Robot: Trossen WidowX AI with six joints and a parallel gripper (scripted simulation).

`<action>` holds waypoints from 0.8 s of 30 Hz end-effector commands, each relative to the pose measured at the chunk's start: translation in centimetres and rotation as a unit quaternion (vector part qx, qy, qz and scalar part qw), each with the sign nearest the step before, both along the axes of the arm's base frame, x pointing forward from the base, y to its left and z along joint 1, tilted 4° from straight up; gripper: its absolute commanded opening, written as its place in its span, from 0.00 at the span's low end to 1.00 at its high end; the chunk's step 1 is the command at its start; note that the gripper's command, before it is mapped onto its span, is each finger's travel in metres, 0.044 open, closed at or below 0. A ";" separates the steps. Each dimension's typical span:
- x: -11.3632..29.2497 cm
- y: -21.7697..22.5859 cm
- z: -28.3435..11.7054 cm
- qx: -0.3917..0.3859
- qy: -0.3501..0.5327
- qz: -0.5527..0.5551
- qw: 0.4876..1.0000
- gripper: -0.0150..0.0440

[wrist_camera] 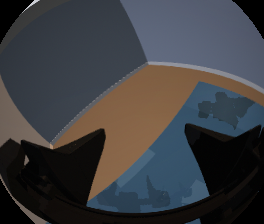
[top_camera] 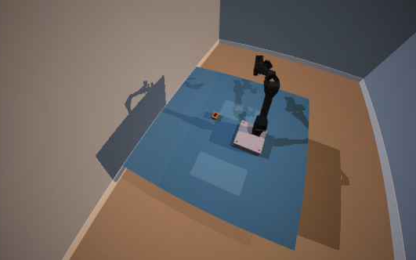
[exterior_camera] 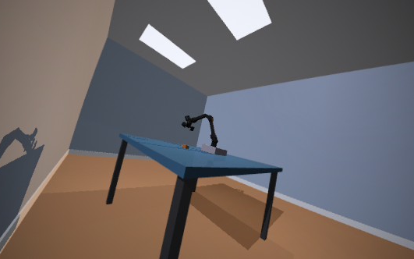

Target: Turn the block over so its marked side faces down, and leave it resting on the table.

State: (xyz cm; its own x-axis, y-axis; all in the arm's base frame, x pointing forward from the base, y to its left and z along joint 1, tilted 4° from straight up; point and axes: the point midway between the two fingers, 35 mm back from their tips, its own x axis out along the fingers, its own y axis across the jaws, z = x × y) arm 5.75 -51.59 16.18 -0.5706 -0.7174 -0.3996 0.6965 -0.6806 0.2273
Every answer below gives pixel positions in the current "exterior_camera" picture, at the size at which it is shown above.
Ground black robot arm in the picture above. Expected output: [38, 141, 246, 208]
[185, 114, 218, 147]

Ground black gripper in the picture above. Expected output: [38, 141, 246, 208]
[182, 122, 195, 131]

